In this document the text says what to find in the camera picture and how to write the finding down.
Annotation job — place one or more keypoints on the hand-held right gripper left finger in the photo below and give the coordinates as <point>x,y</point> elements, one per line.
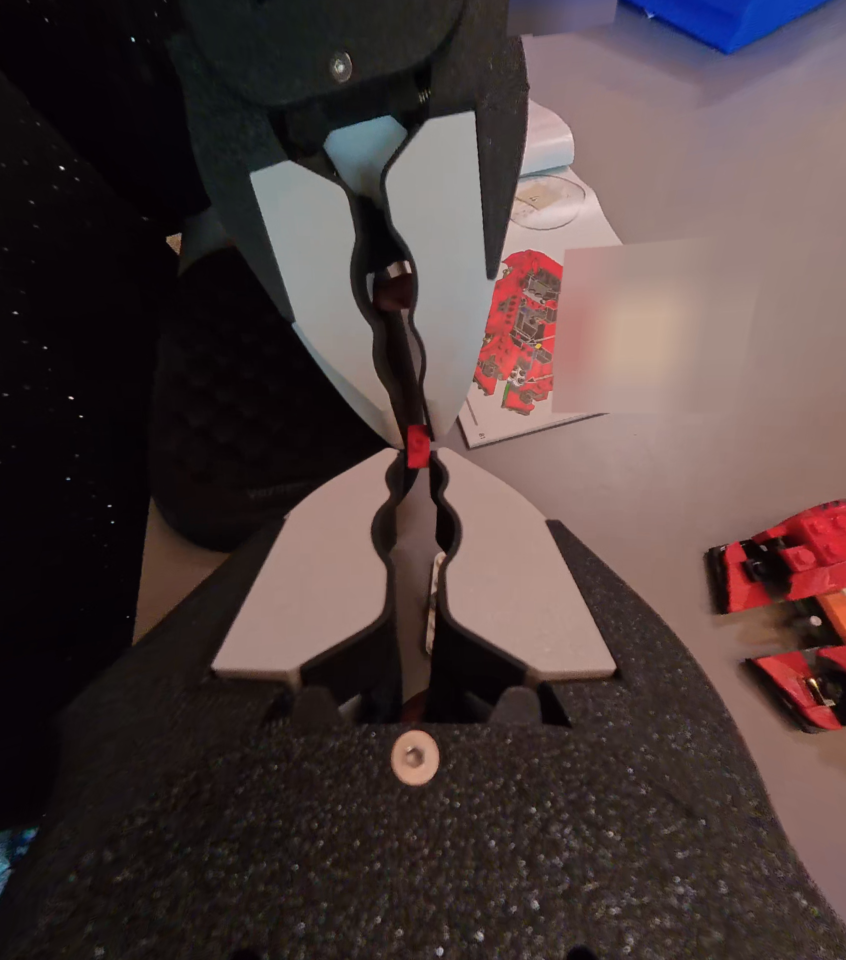
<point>303,585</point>

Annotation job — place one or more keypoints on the red and white brick assembly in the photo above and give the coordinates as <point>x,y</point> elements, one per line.
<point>418,446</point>

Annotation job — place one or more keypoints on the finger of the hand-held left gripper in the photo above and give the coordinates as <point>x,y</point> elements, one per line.
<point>310,262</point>
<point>445,247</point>

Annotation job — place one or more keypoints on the red toy brick car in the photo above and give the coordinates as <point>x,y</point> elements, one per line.
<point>827,525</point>

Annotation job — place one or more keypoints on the blue plastic bin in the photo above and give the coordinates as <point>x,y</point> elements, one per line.
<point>730,19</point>

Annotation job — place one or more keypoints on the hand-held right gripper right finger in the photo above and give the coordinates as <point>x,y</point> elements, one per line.
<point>520,592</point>

